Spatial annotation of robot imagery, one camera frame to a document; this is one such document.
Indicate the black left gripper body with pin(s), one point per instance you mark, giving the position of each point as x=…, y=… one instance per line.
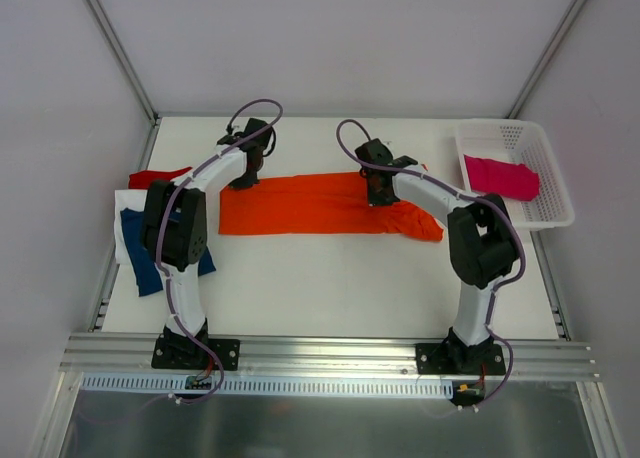
x=247, y=179

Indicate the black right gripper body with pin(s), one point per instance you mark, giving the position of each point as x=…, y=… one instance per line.
x=379, y=194

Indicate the orange t shirt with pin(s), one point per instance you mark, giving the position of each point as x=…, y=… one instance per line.
x=331, y=203

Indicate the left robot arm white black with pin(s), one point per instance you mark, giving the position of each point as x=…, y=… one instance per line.
x=174, y=232

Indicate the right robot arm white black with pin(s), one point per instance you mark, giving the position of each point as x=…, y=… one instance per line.
x=483, y=245

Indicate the red folded t shirt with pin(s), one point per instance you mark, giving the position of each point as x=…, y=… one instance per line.
x=143, y=179

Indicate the white folded t shirt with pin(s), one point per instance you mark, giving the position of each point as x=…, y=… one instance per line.
x=127, y=198

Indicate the pink t shirt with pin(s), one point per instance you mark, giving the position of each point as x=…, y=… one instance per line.
x=512, y=181

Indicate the blue folded t shirt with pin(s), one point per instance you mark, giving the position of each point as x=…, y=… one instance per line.
x=147, y=277

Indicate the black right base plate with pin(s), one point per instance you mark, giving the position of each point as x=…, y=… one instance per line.
x=435, y=360

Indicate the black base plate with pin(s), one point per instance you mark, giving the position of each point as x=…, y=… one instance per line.
x=435, y=360
x=176, y=352

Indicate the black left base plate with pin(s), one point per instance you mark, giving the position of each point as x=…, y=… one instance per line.
x=176, y=352

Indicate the left aluminium frame post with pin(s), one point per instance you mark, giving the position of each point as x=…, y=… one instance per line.
x=107, y=30

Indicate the aluminium frame post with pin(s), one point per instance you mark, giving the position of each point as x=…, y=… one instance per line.
x=548, y=54
x=107, y=30

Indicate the aluminium mounting rail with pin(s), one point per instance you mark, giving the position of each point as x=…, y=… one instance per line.
x=534, y=360

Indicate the white slotted cable duct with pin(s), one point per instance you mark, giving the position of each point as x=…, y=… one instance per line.
x=269, y=386

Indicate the right aluminium frame post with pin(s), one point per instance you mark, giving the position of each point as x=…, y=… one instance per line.
x=548, y=54

